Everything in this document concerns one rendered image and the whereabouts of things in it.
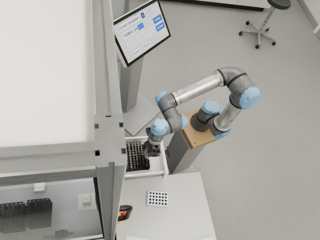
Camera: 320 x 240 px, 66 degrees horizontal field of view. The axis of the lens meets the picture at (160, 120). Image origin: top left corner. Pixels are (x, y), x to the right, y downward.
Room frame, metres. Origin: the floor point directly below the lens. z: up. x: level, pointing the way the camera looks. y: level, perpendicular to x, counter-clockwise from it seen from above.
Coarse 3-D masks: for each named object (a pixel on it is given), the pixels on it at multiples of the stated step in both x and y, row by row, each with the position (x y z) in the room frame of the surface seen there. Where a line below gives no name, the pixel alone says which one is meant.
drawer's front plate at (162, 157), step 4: (160, 144) 0.72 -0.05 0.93; (160, 148) 0.70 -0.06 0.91; (164, 152) 0.67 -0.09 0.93; (160, 156) 0.67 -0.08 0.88; (164, 156) 0.65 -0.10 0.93; (160, 160) 0.65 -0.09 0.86; (164, 160) 0.62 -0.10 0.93; (160, 164) 0.63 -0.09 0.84; (164, 164) 0.60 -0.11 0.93; (164, 168) 0.58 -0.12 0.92; (164, 172) 0.56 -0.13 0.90; (168, 172) 0.56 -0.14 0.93; (164, 176) 0.55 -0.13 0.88
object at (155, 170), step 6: (126, 138) 0.70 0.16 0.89; (132, 138) 0.71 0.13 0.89; (138, 138) 0.73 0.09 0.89; (144, 138) 0.74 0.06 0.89; (150, 162) 0.62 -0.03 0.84; (156, 162) 0.63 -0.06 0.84; (150, 168) 0.59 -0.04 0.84; (156, 168) 0.60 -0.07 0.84; (126, 174) 0.48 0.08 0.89; (132, 174) 0.49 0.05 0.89; (138, 174) 0.50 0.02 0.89; (144, 174) 0.51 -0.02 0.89; (150, 174) 0.53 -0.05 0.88; (156, 174) 0.54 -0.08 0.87; (162, 174) 0.56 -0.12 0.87
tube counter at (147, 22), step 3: (144, 21) 1.54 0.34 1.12; (147, 21) 1.56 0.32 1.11; (150, 21) 1.58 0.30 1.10; (138, 24) 1.48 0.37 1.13; (141, 24) 1.50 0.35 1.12; (144, 24) 1.52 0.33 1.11; (147, 24) 1.54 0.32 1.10; (135, 27) 1.45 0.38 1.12; (138, 27) 1.47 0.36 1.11; (141, 27) 1.49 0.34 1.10; (144, 27) 1.51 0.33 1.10; (135, 30) 1.43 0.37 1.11; (138, 30) 1.45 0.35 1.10
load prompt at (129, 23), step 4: (140, 12) 1.55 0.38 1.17; (144, 12) 1.58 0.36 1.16; (136, 16) 1.50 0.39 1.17; (140, 16) 1.53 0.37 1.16; (144, 16) 1.56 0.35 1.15; (128, 20) 1.43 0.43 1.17; (132, 20) 1.46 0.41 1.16; (136, 20) 1.48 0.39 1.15; (140, 20) 1.51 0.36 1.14; (120, 24) 1.36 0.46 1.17; (124, 24) 1.39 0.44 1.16; (128, 24) 1.41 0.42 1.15; (132, 24) 1.44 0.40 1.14; (120, 28) 1.35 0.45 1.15; (124, 28) 1.37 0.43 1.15
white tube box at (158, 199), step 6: (150, 192) 0.46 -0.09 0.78; (156, 192) 0.47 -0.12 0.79; (162, 192) 0.48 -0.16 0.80; (168, 192) 0.49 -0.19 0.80; (150, 198) 0.42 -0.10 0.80; (156, 198) 0.43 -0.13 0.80; (162, 198) 0.45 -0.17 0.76; (150, 204) 0.39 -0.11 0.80; (156, 204) 0.40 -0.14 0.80; (162, 204) 0.42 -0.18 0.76
